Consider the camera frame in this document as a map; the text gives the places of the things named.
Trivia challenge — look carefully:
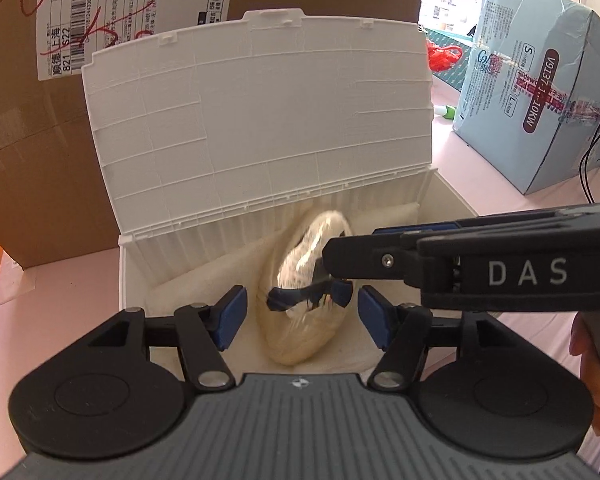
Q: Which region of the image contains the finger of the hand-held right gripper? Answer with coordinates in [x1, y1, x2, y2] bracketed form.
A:
[322, 232, 421, 289]
[372, 203, 600, 237]

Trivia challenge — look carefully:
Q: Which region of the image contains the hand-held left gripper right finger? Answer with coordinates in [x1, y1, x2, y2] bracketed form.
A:
[357, 285, 526, 392]

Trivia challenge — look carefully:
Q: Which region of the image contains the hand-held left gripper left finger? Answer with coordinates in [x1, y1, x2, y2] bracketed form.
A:
[80, 285, 248, 394]

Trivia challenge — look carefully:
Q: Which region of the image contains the plastic-wrapped bread loaf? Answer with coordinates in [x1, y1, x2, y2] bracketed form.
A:
[256, 209, 354, 367]

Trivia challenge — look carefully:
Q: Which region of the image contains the white plastic storage box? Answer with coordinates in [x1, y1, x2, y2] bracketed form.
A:
[81, 8, 482, 378]

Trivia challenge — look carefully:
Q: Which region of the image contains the white cloth lining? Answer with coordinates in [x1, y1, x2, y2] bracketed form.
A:
[147, 199, 422, 377]

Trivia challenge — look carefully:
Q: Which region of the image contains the large light blue cardboard box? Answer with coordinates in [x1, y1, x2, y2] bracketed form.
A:
[452, 0, 600, 196]

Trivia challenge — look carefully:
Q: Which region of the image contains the teal flat box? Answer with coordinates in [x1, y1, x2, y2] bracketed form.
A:
[424, 24, 469, 94]

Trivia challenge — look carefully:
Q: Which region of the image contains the red plastic bag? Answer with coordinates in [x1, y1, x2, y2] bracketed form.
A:
[426, 41, 465, 74]

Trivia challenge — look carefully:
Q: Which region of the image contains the brown cardboard box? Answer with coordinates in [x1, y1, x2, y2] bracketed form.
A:
[0, 0, 426, 269]

